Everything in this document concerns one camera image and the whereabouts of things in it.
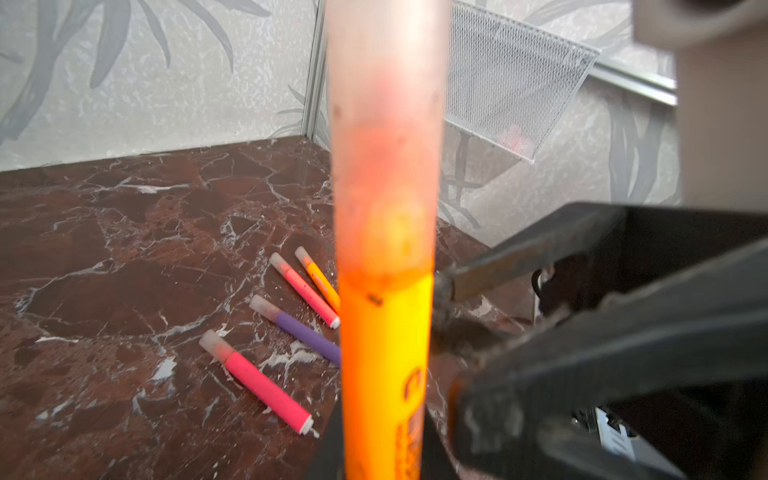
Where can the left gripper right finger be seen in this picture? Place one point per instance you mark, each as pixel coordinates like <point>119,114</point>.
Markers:
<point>436,463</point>

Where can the pink marker group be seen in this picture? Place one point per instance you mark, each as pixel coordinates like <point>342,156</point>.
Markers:
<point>312,298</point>
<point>273,396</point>

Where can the purple marker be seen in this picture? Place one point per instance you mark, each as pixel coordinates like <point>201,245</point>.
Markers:
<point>298,330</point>

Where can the white wire mesh basket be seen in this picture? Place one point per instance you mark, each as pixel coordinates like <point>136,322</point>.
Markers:
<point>508,82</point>

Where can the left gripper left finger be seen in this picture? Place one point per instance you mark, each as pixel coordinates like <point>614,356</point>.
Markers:
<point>327,462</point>

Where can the orange marker group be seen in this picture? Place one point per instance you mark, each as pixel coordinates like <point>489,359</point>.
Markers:
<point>319,279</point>

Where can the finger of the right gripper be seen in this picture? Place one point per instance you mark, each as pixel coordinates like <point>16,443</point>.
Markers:
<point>683,362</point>
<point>605,248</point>

